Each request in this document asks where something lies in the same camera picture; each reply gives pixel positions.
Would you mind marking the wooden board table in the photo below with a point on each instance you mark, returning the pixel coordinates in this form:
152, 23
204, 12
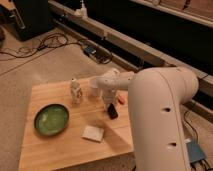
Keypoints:
69, 148

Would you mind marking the white patterned bottle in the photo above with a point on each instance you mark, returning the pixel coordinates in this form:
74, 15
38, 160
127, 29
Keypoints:
76, 91

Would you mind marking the black cabinet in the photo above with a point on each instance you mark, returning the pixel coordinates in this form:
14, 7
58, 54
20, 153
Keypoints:
25, 19

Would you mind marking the blue electronic box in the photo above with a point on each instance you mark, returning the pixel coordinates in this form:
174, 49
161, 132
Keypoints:
195, 152

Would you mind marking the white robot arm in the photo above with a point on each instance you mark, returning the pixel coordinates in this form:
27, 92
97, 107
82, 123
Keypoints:
154, 99

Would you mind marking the orange marker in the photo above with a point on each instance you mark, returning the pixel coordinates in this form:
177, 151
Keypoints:
121, 99

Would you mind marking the black eraser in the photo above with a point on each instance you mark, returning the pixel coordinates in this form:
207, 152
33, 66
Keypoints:
112, 111

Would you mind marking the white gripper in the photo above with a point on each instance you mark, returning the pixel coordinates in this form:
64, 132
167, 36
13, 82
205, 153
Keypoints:
109, 97

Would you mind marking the white spray bottle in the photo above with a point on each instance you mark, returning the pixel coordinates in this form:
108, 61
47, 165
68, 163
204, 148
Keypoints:
82, 12

